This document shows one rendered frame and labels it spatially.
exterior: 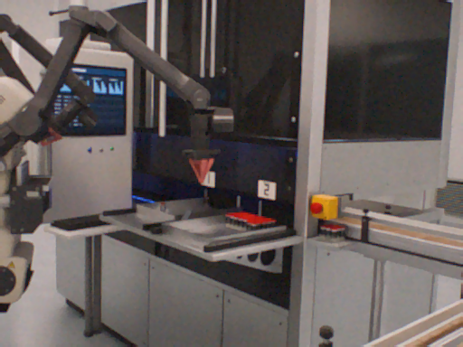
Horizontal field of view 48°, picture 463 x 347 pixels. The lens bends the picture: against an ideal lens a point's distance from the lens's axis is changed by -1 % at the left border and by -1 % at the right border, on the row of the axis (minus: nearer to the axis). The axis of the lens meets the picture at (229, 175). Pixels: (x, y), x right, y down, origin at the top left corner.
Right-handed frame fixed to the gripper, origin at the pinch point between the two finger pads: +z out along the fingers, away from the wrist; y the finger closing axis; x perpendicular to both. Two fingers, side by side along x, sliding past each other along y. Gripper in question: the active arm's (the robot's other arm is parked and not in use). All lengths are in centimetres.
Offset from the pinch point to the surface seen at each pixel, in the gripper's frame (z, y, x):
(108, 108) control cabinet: -23, 18, 90
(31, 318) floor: 103, 13, 186
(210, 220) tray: 18.9, 20.7, 21.5
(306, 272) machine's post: 35, 38, -10
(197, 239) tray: 19.0, -0.4, 2.0
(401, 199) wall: 88, 494, 224
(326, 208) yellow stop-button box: 10.9, 36.5, -19.4
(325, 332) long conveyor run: 11, -41, -81
